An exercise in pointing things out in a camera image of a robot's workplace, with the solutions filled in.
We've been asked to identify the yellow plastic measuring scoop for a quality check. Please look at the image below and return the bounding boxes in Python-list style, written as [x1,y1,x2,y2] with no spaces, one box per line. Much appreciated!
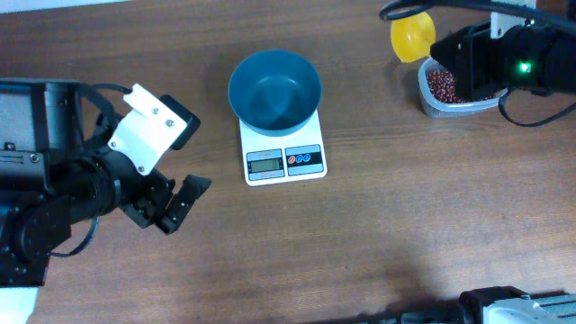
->
[391,12,437,63]

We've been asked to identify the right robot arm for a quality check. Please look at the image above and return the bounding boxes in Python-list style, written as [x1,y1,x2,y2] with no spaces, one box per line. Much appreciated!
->
[430,21,575,101]

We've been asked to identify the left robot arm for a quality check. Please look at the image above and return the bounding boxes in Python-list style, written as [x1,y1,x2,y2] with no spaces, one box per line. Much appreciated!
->
[1,78,211,323]

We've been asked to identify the white digital kitchen scale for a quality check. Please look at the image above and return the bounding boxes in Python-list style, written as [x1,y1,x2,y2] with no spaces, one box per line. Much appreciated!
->
[239,112,328,186]

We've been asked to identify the blue plastic bowl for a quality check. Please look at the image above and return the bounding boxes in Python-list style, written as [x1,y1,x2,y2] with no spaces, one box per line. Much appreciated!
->
[228,49,323,137]

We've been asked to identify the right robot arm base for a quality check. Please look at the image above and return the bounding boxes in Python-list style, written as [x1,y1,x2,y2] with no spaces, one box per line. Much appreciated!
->
[365,286,575,324]

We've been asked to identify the red adzuki beans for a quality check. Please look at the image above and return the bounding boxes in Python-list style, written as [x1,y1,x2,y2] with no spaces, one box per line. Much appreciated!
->
[424,70,471,104]

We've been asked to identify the clear plastic container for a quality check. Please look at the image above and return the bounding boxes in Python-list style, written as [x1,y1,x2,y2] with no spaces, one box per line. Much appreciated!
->
[418,58,507,118]

